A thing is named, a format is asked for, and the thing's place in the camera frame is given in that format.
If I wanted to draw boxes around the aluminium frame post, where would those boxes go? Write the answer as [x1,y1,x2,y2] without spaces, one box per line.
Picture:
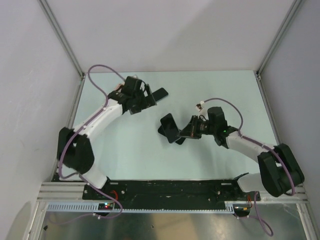
[37,0,86,77]
[256,0,305,80]

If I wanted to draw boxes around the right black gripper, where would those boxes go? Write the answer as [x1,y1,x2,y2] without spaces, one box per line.
[178,115,217,140]

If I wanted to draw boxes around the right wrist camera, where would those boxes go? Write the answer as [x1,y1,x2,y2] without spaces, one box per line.
[195,101,207,117]

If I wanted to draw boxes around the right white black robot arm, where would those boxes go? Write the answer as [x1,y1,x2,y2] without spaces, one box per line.
[179,107,305,201]

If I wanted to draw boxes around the black phone case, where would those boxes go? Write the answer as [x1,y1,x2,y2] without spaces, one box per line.
[157,126,186,145]

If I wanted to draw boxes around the right aluminium frame post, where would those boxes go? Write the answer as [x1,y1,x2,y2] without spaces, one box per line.
[256,0,305,80]

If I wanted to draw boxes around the left aluminium frame post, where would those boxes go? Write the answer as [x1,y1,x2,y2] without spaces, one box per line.
[37,0,86,77]

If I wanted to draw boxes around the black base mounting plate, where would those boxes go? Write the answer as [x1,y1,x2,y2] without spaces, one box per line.
[51,178,262,210]

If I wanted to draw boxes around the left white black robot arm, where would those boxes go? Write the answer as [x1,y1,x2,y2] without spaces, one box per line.
[57,76,157,200]

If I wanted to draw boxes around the aluminium front rail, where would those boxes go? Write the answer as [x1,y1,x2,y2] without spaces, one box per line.
[37,181,85,202]

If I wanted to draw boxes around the grey slotted cable duct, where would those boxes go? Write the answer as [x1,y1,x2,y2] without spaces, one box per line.
[45,201,237,215]

